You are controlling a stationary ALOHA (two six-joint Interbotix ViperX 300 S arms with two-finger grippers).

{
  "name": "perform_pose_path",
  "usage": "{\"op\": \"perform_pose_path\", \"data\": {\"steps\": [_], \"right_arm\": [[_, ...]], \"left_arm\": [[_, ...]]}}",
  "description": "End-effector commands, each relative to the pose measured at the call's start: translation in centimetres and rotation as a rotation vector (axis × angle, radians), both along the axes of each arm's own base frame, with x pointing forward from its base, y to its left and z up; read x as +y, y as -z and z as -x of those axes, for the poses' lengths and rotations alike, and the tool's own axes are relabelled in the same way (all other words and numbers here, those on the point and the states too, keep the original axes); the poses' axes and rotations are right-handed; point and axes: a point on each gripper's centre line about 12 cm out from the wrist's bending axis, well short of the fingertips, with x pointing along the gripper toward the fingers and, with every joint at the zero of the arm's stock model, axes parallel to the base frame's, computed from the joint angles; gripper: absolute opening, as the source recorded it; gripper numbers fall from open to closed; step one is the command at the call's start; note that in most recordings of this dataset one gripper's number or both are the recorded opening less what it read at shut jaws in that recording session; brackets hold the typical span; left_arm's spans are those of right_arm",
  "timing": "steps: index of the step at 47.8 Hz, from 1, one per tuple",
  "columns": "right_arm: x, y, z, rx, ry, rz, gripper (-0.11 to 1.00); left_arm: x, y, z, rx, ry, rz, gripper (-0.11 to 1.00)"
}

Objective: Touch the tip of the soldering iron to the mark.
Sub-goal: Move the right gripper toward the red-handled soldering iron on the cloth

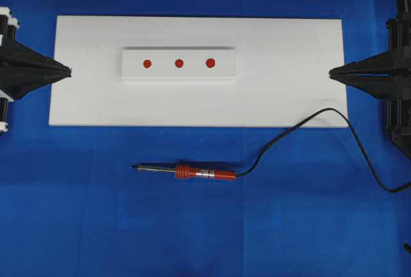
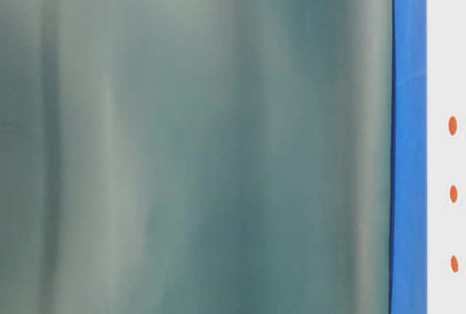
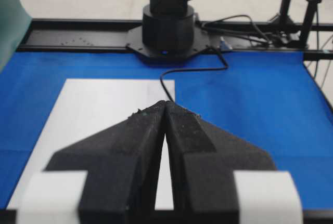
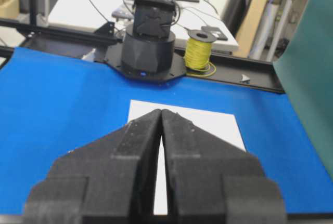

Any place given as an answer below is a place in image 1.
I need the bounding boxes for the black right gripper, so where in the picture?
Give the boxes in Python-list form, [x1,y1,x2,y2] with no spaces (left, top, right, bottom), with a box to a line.
[329,16,411,159]

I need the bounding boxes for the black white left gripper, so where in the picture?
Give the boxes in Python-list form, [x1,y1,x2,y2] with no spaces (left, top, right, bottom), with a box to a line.
[0,6,73,134]

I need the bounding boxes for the red handled soldering iron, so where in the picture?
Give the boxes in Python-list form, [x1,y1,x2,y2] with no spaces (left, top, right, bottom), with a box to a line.
[130,164,237,181]

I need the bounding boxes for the large white base board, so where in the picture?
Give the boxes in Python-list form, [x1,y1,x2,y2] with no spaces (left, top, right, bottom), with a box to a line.
[49,15,347,127]

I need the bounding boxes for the small white raised block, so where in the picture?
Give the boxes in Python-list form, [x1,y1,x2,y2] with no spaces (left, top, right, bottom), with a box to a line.
[121,47,237,82]

